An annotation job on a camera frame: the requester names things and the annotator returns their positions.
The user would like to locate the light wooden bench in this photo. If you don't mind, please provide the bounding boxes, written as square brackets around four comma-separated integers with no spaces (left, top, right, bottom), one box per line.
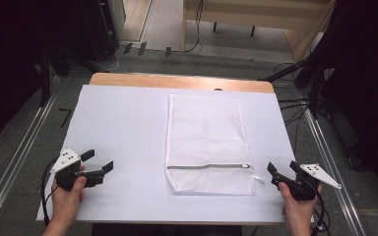
[181,0,338,63]

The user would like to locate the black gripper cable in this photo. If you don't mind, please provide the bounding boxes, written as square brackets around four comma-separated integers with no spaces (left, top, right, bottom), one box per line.
[40,157,61,227]
[304,183,332,236]

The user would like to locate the white table cover sheet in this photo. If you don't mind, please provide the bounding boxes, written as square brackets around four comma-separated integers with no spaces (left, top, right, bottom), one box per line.
[35,84,297,225]

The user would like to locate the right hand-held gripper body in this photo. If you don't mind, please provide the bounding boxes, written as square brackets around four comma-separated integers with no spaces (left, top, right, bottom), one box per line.
[271,162,343,202]

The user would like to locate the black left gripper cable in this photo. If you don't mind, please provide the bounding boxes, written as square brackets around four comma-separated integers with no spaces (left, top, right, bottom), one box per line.
[40,157,61,227]

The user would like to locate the black hanging cable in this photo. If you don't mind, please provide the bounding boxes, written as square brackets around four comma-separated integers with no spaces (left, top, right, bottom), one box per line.
[170,0,205,55]

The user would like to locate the white floor cable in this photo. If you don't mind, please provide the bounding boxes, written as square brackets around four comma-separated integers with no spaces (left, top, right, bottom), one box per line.
[93,45,126,73]

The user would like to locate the wooden table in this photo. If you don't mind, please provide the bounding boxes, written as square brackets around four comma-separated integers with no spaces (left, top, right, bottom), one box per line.
[88,72,276,94]

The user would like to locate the white mesh laundry bag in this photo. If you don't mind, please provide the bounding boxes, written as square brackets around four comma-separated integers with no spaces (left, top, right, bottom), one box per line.
[164,93,266,197]

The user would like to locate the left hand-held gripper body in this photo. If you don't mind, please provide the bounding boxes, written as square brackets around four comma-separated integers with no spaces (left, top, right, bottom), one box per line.
[49,147,105,193]

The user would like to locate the black tripod stand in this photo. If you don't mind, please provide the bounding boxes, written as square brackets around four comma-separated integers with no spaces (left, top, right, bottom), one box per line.
[259,55,329,120]
[37,38,103,108]

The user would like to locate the person's right hand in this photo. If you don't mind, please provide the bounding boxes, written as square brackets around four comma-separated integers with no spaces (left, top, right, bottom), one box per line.
[278,181,323,234]

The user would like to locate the person's left hand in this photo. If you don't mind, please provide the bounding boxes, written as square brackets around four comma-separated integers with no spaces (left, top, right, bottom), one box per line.
[51,164,88,224]

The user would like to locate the black curtain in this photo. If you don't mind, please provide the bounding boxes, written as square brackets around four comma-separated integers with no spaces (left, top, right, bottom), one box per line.
[294,0,378,205]
[0,0,119,154]

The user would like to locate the black floor cables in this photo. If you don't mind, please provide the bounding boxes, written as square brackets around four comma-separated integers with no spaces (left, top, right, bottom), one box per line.
[272,62,319,155]

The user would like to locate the metal floor rail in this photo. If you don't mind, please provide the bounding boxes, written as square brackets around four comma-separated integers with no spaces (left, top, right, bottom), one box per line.
[0,76,63,234]
[300,97,367,236]

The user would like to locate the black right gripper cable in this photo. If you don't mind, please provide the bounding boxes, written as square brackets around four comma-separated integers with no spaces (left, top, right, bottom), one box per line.
[304,183,332,236]

